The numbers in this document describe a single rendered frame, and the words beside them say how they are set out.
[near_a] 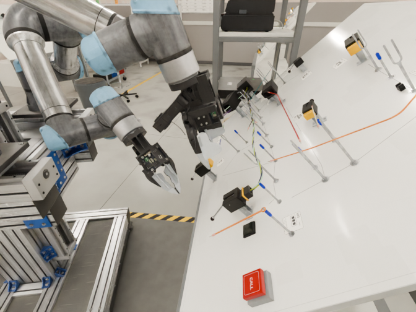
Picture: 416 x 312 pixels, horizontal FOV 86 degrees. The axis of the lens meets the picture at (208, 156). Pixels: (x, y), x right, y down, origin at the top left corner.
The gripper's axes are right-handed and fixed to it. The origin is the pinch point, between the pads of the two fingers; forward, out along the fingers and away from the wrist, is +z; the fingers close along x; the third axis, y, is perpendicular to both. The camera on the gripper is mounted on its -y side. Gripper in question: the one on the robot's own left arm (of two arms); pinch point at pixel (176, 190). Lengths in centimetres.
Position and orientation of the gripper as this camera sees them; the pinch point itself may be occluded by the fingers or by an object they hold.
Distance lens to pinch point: 67.5
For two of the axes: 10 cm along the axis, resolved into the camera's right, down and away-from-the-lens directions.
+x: 7.6, -6.0, 2.6
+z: 6.1, 7.9, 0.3
